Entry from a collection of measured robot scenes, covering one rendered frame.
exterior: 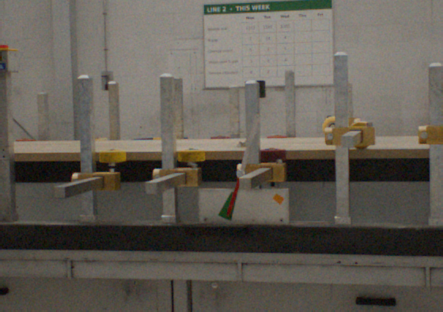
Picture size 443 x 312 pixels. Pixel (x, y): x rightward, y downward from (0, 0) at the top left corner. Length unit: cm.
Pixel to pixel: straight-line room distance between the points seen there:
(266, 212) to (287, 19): 730
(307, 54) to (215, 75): 104
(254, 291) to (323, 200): 37
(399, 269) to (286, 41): 732
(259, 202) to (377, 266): 37
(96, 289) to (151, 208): 34
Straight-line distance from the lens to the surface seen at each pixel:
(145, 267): 267
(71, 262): 275
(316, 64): 968
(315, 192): 272
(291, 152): 266
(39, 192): 297
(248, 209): 253
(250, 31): 981
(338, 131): 248
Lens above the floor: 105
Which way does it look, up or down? 3 degrees down
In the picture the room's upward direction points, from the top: 1 degrees counter-clockwise
